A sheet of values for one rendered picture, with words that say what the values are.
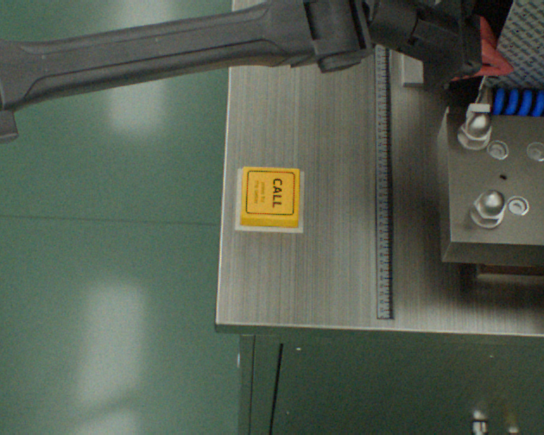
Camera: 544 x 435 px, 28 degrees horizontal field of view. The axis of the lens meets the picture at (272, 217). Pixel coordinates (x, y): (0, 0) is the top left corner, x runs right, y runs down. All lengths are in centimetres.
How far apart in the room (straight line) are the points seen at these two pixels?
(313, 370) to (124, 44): 61
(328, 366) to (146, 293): 88
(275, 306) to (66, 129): 123
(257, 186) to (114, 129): 113
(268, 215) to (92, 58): 39
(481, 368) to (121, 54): 68
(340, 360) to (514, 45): 46
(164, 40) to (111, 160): 138
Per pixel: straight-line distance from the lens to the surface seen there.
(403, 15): 114
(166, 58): 101
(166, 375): 219
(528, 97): 127
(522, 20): 118
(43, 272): 229
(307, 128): 137
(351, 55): 110
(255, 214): 129
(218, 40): 103
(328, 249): 130
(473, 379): 149
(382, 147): 137
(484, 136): 123
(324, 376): 148
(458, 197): 121
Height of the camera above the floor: 210
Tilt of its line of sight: 66 degrees down
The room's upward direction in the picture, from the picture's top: 4 degrees clockwise
